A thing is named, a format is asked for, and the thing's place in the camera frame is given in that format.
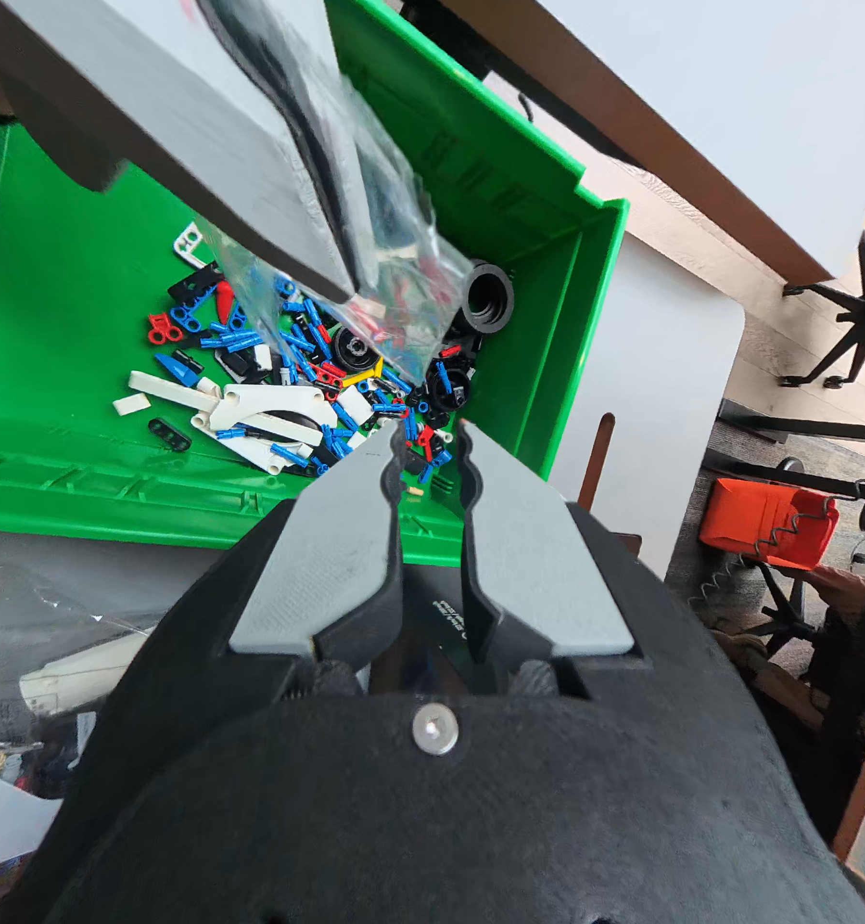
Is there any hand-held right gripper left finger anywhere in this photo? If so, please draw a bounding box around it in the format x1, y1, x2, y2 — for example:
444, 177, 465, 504
229, 419, 409, 664

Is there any pile of lego pieces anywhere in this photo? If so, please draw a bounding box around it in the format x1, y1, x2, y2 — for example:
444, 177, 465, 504
111, 220, 514, 486

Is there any black office chair base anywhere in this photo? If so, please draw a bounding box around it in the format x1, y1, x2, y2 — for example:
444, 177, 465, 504
781, 231, 865, 391

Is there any black printed box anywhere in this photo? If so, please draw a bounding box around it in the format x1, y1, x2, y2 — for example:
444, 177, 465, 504
404, 570, 478, 667

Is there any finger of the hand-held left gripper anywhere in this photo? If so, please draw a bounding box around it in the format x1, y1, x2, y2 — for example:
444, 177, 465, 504
202, 0, 384, 297
0, 0, 356, 306

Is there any grey table with brown edge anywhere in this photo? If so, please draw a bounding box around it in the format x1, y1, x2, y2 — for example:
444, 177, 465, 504
440, 0, 865, 287

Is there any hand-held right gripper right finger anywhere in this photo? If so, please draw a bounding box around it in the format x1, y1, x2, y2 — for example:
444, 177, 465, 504
456, 419, 636, 667

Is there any clear bag of white parts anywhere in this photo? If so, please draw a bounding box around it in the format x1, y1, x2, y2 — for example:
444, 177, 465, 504
0, 536, 179, 795

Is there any green plastic bin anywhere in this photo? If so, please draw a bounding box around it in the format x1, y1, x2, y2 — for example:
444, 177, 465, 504
0, 0, 630, 565

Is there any large black lego tyre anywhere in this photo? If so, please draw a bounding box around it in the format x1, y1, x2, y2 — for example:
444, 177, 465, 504
464, 260, 515, 335

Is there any clear plastic parts bag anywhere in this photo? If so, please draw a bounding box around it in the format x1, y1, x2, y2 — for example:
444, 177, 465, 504
216, 72, 474, 385

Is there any orange plastic bin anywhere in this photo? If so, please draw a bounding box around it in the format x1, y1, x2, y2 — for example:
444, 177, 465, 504
698, 476, 842, 573

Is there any coiled cable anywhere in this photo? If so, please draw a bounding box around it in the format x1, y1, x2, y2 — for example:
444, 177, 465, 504
688, 462, 865, 615

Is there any large white lego panel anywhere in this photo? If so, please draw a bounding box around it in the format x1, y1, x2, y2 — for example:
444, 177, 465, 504
191, 383, 341, 475

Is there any black lego wheel with hub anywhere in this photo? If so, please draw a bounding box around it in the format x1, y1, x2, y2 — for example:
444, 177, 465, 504
331, 325, 384, 378
424, 364, 473, 414

